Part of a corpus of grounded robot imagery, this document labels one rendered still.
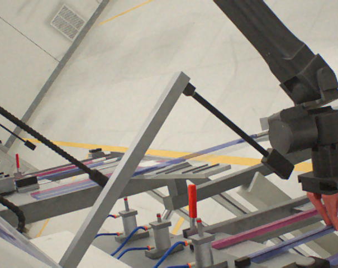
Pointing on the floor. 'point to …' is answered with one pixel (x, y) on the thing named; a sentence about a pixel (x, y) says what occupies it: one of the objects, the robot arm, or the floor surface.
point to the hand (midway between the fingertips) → (334, 225)
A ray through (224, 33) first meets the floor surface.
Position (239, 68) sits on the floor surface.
